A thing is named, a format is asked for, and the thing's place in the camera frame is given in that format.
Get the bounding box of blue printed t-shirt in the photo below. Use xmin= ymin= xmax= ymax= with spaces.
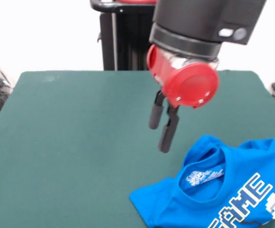
xmin=128 ymin=134 xmax=275 ymax=228

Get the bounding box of dark green tablecloth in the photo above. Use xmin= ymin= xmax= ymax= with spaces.
xmin=0 ymin=69 xmax=275 ymax=228

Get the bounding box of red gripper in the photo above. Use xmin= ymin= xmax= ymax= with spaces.
xmin=146 ymin=44 xmax=220 ymax=154

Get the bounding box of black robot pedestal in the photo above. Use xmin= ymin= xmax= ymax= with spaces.
xmin=89 ymin=0 xmax=161 ymax=71

